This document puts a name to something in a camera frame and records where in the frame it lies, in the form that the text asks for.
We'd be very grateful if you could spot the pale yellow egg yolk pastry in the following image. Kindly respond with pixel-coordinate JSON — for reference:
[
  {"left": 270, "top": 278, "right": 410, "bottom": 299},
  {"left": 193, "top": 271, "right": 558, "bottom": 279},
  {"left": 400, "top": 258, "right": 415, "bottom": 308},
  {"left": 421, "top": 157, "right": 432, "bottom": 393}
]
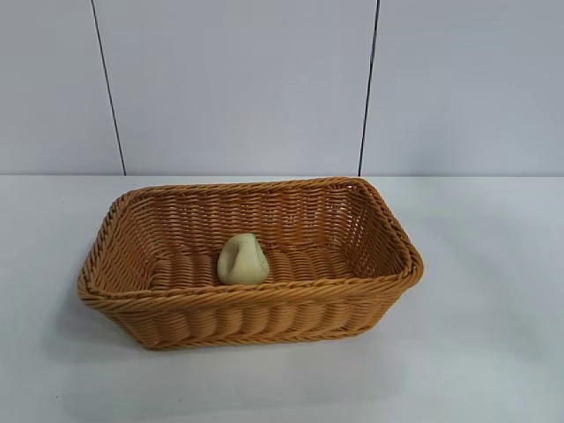
[{"left": 217, "top": 233, "right": 271, "bottom": 286}]

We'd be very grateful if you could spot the brown woven wicker basket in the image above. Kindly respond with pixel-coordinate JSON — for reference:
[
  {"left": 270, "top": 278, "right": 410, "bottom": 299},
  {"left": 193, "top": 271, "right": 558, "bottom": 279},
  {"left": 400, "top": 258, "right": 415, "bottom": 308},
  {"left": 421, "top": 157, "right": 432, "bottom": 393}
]
[{"left": 77, "top": 177, "right": 427, "bottom": 353}]

